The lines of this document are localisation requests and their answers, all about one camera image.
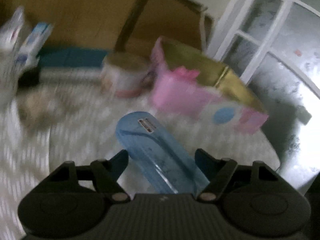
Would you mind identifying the blue plastic pouch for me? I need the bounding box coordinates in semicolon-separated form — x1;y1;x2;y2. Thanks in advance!
116;112;209;196

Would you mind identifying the pink soft item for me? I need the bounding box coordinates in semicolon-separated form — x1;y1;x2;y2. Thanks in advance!
172;66;200;82

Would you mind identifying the white patterned table cloth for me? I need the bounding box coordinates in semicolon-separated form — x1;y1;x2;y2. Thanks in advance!
1;77;280;239

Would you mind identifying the round pink white tin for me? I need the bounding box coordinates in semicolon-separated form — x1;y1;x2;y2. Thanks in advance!
100;52;153;98

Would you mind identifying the pink gold metal tin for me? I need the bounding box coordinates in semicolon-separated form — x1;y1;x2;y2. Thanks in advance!
150;37;268;134

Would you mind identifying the teal patterned cushion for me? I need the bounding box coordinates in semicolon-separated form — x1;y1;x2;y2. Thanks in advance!
38;47;110;68

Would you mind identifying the white blue packet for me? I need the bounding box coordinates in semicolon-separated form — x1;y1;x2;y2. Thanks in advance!
16;22;53;68

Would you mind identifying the white framed glass door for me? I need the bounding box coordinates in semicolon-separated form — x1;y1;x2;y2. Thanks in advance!
207;0;320;100

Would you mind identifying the white plastic bag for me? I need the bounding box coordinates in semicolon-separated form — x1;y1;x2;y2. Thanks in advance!
1;7;24;54

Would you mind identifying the large brown cardboard panel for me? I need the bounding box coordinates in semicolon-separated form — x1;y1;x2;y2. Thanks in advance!
1;0;135;49

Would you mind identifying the brown tray leaning on wall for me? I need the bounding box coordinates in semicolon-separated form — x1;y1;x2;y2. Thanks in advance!
114;0;214;57

